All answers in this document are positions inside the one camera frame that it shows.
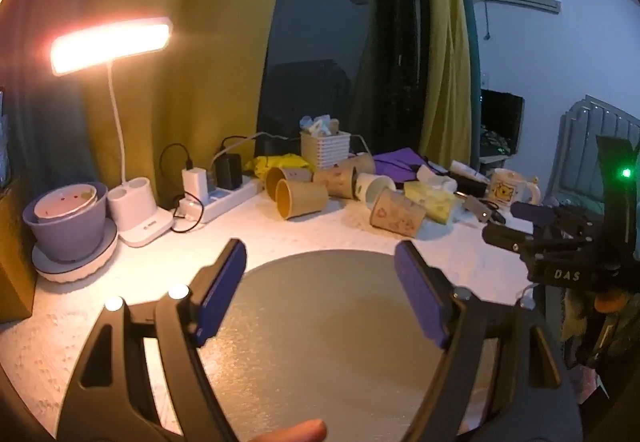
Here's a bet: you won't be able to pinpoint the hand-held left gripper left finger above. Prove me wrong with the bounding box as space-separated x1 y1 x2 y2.
56 238 248 442

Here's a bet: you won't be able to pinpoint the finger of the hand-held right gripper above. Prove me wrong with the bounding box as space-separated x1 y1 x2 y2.
510 201 568 226
482 224 538 254

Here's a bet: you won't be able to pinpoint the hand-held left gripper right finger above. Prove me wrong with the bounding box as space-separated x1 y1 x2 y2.
394 240 585 442

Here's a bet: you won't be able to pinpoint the printed brown paper cup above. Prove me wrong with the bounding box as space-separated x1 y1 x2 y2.
312 166 359 199
369 187 427 238

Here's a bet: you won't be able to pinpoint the white paper cup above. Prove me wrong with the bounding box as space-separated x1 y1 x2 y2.
355 173 397 211

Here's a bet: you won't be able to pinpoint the brown paper cup yellow inside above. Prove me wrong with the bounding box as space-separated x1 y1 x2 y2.
275 178 329 221

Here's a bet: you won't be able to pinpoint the person's left hand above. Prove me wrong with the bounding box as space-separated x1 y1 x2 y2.
249 419 328 442

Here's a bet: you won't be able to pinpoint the white mug yellow print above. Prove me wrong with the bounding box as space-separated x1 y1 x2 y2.
487 167 542 216

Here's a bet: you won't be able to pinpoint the black small box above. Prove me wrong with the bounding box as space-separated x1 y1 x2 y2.
449 160 490 199

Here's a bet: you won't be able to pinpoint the yellow tissue packet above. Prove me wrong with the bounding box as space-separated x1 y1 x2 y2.
403 179 460 224

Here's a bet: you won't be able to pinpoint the grey padded headboard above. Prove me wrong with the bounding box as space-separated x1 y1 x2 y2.
542 94 640 213

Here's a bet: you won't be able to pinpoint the white power strip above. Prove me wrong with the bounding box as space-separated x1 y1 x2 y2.
175 175 264 224

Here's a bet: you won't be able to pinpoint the dark monitor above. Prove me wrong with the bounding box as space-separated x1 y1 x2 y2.
479 89 525 158

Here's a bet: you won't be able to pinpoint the grey round mat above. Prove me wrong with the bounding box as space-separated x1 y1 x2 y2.
199 248 501 442

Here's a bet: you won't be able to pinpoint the white desk lamp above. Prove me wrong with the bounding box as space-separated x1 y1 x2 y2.
49 17 174 248

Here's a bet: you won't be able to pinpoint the white charger plug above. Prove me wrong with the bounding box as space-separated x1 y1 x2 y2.
181 166 211 201

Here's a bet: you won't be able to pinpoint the black charger plug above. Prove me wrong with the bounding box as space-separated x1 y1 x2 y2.
216 153 244 191

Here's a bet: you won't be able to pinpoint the purple cloth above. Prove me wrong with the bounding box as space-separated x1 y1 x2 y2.
372 147 431 176

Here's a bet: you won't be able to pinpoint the yellow cloth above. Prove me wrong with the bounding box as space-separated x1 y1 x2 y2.
252 153 316 179

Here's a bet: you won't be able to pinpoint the white round saucer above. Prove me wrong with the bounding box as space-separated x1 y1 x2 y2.
32 218 119 284

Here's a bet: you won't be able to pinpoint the purple plastic pot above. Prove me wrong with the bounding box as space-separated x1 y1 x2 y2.
22 181 109 264

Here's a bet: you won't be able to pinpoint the white slatted box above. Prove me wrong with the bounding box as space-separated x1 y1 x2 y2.
300 131 350 170

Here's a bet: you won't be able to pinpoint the white inner bowl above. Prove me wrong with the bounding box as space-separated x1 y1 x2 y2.
34 183 98 223

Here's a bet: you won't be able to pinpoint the brown wooden box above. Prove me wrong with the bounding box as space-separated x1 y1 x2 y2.
0 175 37 324

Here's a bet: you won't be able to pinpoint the yellow-green curtain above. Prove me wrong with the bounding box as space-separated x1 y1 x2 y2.
97 0 476 203

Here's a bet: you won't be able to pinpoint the black cable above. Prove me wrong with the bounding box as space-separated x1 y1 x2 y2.
160 143 206 234

